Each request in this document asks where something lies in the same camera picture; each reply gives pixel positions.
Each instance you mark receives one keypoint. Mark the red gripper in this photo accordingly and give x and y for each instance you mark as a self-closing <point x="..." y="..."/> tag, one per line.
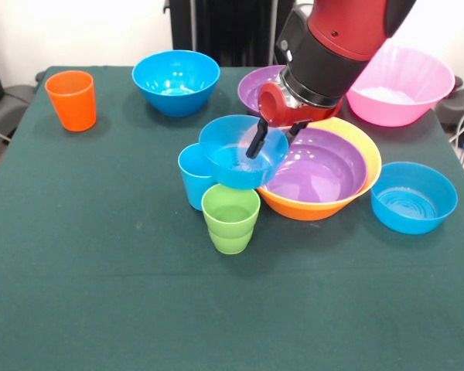
<point x="278" y="110"/>

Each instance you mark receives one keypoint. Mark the shallow blue plastic bowl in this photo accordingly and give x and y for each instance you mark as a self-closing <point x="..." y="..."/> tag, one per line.
<point x="232" y="170"/>
<point x="413" y="201"/>

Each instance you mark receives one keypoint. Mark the purple plastic bowl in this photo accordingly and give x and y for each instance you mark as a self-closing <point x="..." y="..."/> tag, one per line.
<point x="325" y="170"/>
<point x="251" y="89"/>

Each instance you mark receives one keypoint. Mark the light blue plastic cup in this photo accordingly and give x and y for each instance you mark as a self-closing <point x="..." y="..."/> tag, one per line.
<point x="193" y="185"/>

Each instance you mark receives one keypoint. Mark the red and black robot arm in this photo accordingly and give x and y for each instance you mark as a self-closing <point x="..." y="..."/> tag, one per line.
<point x="340" y="42"/>

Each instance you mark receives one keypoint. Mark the orange plastic bowl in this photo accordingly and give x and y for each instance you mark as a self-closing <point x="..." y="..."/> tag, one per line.
<point x="305" y="210"/>

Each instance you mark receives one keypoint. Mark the green plastic cup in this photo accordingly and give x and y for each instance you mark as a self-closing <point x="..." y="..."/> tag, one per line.
<point x="230" y="220"/>

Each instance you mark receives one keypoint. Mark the deep blue plastic bowl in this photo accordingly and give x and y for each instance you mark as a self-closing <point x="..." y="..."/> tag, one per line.
<point x="176" y="85"/>

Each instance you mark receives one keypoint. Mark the pink plastic bowl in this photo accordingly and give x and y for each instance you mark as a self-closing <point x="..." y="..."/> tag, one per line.
<point x="406" y="100"/>

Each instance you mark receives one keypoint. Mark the dark green tablecloth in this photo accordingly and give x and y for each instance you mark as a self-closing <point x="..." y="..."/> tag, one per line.
<point x="232" y="309"/>

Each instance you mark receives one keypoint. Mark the black rounded equipment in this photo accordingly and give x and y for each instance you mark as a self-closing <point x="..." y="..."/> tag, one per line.
<point x="462" y="104"/>

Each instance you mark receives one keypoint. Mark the orange plastic cup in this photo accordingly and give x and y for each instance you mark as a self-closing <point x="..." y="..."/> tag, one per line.
<point x="71" y="104"/>

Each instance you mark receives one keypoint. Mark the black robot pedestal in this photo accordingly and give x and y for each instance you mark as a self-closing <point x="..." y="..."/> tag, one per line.
<point x="224" y="31"/>

